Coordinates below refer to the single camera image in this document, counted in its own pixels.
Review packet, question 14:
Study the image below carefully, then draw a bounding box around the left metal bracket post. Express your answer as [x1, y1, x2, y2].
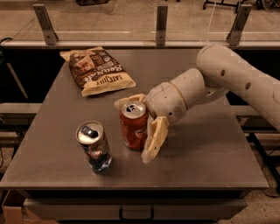
[32, 3, 58, 46]

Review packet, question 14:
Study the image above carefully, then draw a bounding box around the brown chip bag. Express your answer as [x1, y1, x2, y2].
[60, 46, 136, 96]

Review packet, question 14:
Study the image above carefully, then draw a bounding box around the right metal bracket post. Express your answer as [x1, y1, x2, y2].
[227, 4, 252, 46]

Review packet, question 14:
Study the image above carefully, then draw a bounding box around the middle metal bracket post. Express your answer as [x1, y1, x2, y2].
[156, 5, 168, 46]

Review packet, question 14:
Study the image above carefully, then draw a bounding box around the metal rail beam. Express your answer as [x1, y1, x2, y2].
[0, 39, 280, 50]

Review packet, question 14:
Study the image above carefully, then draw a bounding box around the grey drawer with black handle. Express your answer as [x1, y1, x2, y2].
[24, 199, 247, 221]

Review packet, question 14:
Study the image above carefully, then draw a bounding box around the redbull can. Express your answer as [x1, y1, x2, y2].
[75, 121, 112, 172]

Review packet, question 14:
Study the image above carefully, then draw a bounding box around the cardboard box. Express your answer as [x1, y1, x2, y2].
[1, 190, 56, 224]

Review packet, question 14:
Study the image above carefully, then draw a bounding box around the red coke can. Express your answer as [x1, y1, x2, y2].
[120, 101, 149, 150]

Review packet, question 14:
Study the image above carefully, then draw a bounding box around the metal bracket post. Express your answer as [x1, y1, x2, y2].
[156, 5, 168, 46]
[227, 4, 252, 46]
[32, 3, 58, 46]

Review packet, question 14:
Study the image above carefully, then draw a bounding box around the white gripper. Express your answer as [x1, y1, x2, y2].
[114, 82, 186, 164]

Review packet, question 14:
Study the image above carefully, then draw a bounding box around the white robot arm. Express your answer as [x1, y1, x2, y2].
[115, 45, 280, 164]

